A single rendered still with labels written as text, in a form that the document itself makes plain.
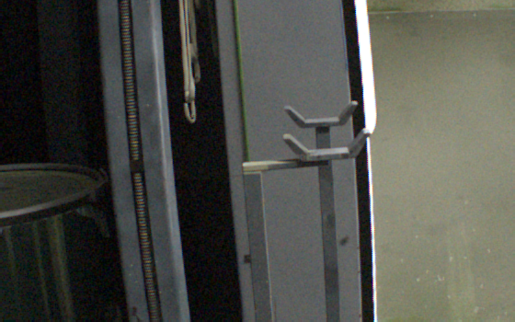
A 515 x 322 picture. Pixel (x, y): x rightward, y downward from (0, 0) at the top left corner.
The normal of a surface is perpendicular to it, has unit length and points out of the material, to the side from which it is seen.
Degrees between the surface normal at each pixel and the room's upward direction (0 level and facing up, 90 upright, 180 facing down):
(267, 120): 90
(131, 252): 90
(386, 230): 57
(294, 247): 90
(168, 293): 90
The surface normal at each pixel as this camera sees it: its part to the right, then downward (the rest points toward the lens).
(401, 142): -0.07, -0.40
